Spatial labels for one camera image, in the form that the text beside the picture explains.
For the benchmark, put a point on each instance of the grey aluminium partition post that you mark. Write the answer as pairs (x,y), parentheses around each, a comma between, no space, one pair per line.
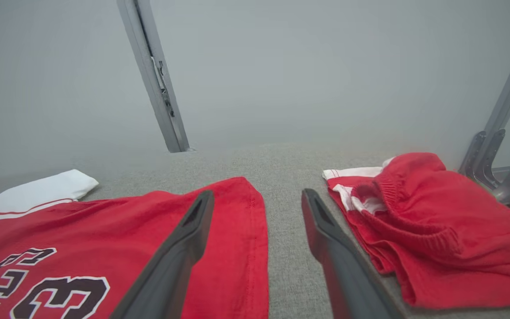
(157,88)

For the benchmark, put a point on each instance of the grey frame post with bracket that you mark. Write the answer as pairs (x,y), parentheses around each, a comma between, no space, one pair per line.
(509,97)

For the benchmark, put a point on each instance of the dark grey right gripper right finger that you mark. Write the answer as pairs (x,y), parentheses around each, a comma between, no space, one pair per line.
(352,283)

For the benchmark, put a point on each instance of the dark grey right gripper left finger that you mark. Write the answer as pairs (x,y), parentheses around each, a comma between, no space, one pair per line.
(171,274)

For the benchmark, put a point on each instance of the red jersey with number 23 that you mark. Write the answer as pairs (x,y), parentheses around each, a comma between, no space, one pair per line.
(104,235)

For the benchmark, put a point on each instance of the red shorts with white stripes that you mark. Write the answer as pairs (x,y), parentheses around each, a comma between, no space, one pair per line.
(450,230)

